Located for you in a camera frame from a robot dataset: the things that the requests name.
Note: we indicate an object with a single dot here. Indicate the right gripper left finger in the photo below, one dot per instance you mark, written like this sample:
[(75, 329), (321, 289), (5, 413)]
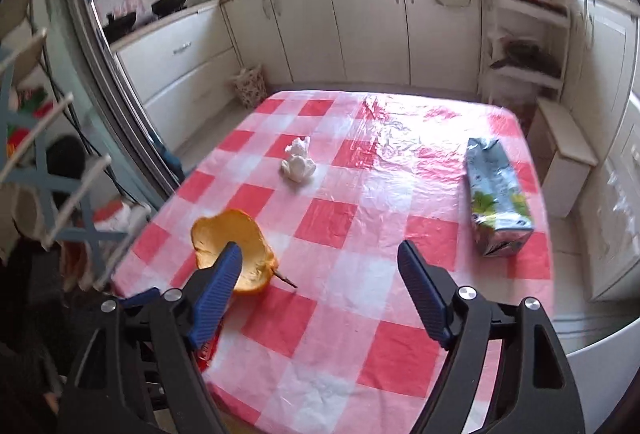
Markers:
[(200, 304)]

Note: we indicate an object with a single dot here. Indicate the blue white shoe rack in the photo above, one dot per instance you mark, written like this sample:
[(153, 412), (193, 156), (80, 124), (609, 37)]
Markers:
[(52, 167)]

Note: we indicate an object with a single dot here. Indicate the white kitchen trolley shelf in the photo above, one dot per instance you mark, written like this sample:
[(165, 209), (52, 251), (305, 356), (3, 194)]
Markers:
[(548, 23)]

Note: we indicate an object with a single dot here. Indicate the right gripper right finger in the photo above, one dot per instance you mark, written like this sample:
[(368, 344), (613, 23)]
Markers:
[(534, 391)]

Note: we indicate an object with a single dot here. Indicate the white kitchen cabinets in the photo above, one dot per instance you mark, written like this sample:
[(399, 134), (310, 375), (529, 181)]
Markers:
[(181, 68)]

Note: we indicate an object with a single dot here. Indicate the juice carton box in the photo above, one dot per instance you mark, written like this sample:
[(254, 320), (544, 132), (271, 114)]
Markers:
[(500, 215)]

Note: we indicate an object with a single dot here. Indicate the small white step stool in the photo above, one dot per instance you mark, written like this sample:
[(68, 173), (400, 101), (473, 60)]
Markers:
[(562, 157)]

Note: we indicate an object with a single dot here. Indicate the black pan on trolley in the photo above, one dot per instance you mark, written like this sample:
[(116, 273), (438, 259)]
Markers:
[(528, 55)]

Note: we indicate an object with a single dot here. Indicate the white tissue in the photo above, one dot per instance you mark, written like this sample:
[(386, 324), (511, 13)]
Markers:
[(298, 166)]

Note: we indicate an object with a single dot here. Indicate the floral waste basket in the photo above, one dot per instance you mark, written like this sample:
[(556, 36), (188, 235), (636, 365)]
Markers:
[(250, 87)]

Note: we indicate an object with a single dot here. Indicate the red white checkered tablecloth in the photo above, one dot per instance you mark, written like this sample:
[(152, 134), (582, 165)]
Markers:
[(334, 344)]

